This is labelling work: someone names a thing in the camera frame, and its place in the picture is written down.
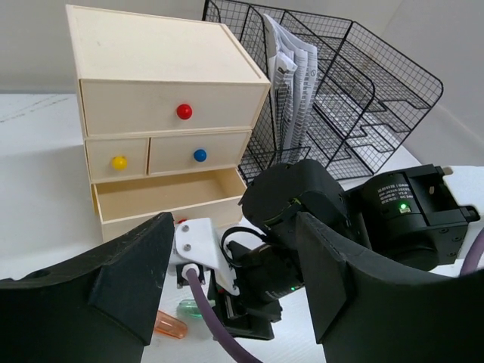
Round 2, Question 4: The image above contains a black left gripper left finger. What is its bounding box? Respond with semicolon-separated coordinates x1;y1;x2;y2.
1;213;175;362

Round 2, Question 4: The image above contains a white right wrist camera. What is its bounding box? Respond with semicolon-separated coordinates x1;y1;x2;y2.
168;218;240;296

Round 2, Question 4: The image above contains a black wire mesh organizer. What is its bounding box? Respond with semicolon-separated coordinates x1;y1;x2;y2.
203;1;444;182

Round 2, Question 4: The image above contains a white instruction booklet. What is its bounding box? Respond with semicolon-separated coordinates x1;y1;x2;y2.
263;14;318;151

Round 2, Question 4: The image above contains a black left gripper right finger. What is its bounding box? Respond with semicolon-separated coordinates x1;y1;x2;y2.
296;213;483;362

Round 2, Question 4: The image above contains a green highlighter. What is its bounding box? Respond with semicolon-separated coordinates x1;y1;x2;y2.
177;299;203;319

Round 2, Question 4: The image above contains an orange highlighter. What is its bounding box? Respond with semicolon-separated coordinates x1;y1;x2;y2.
154;310;188;339

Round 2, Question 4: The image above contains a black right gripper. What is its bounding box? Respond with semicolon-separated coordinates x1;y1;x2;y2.
213;240;303;340

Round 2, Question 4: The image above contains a cream wooden drawer cabinet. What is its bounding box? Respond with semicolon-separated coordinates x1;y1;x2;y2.
66;5;270;241

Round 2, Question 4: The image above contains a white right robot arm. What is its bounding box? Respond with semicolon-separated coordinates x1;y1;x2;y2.
209;159;483;340

